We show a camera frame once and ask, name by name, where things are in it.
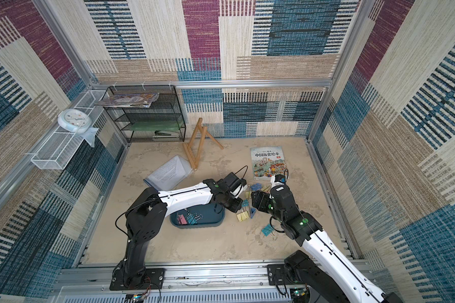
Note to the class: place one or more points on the Chinese history picture book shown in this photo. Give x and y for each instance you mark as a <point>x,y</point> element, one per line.
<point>267,161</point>

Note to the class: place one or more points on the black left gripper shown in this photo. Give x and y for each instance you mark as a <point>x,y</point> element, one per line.
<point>236,207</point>

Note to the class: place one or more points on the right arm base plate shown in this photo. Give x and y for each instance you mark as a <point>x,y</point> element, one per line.
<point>279,275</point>

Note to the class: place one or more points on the teal plastic storage box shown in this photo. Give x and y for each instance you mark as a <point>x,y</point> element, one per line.
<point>213,215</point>

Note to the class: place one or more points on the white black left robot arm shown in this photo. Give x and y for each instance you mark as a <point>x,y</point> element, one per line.
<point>145,217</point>

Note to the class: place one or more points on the yellow binder clip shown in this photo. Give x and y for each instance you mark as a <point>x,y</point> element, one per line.
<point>243,216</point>

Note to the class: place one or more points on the black wire shelf rack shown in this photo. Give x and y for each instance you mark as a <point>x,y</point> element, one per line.
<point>166,108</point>

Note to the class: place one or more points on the wooden easel stand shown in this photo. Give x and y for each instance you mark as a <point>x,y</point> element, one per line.
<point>194,159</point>

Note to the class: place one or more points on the white wire wall basket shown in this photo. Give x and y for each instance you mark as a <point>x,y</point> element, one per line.
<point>59,148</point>

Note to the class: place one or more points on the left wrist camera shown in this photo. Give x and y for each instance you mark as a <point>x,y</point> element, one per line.
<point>233,182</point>

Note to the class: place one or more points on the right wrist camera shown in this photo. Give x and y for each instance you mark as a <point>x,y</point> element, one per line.
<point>278,180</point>

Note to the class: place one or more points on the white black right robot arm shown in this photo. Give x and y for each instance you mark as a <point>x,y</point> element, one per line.
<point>320,264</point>

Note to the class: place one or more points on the teal binder clip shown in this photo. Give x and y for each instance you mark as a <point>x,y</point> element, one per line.
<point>268,231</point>
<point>194,219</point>

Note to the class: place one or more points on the magazine on shelf top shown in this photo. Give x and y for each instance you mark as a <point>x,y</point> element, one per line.
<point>142,100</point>

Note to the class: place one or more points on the blue binder clip lower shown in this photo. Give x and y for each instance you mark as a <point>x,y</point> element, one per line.
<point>252,212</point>

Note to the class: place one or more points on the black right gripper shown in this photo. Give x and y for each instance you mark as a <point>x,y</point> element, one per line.
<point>260,201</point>

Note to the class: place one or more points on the pink binder clip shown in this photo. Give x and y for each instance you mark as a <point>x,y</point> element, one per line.
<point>182,220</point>

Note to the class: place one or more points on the white round clock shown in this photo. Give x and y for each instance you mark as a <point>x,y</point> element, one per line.
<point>74,121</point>

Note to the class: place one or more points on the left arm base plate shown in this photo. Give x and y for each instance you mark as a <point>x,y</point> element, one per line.
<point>144,279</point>

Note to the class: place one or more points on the green folder on shelf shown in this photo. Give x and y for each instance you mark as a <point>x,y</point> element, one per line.
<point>155,126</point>

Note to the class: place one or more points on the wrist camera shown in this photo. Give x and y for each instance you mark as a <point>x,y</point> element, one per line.
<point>278,180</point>
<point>233,182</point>

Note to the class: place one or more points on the teal binder clip front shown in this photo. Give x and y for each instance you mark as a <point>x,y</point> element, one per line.
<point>268,231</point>

